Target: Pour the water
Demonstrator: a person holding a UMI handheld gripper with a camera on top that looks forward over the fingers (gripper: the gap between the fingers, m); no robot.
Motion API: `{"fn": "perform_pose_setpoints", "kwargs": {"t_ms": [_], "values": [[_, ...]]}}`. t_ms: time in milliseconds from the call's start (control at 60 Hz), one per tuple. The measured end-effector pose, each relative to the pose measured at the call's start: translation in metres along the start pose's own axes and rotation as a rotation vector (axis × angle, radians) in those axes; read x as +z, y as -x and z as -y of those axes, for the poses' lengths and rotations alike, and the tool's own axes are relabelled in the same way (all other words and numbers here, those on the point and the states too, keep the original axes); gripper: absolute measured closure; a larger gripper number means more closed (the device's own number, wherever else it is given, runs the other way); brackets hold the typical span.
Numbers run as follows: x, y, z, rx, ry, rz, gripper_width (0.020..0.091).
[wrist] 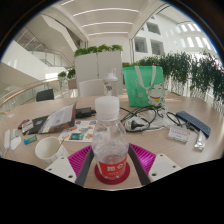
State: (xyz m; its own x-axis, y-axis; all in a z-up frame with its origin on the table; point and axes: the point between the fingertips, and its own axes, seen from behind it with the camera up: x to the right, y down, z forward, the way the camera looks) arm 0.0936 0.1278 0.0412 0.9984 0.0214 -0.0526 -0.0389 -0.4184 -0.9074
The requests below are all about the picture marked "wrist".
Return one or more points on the black power adapter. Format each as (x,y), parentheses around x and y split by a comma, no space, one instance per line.
(84,112)

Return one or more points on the glass balustrade with wooden rail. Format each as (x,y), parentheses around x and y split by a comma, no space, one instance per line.
(21,93)

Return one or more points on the green hedge plant row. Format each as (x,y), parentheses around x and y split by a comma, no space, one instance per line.
(196,73)

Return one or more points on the ceiling light strips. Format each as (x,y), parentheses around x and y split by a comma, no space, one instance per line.
(105,11)

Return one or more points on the white grid-pattern mug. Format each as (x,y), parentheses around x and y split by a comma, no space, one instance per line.
(49,149)

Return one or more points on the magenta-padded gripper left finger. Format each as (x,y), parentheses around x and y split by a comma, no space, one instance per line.
(60,166)

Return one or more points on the black chair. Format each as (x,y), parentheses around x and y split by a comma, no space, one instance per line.
(45,95)

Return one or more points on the white wrapped packet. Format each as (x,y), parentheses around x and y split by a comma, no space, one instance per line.
(28,127)

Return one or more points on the small white card box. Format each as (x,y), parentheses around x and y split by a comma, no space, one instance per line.
(178,134)

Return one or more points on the flat round red coaster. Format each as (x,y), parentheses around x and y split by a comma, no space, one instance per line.
(111,182)

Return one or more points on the potted green plants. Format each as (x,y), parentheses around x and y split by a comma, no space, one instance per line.
(71,73)

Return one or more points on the black flat folder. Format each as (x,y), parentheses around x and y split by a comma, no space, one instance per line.
(39,122)

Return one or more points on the green tote bag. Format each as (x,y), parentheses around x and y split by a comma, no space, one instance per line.
(140,91)

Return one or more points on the white chair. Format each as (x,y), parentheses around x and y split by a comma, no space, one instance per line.
(89,89)

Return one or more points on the colourful sticker sheet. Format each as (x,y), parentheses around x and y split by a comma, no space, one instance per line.
(77,133)

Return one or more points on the white power strip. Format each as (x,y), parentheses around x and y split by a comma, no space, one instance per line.
(7,138)

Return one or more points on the open printed booklet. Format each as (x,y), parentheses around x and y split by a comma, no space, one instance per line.
(59,118)

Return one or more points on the white cabinet with plants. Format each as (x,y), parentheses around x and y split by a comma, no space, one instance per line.
(96,70)

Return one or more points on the small grey-white charger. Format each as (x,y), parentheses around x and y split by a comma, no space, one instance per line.
(14,133)

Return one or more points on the small green box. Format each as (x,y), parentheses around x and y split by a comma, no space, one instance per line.
(30,139)

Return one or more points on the tall clear white-lidded bottle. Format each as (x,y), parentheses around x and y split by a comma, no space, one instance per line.
(110,78)

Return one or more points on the clear red-labelled water bottle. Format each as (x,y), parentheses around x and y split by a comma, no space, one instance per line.
(110,143)

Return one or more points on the clear plastic packet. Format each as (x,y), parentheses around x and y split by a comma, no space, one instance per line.
(200,141)

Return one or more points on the white paper slip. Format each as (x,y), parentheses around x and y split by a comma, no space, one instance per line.
(10,116)

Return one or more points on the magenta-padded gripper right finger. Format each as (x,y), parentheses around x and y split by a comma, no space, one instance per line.
(163,165)

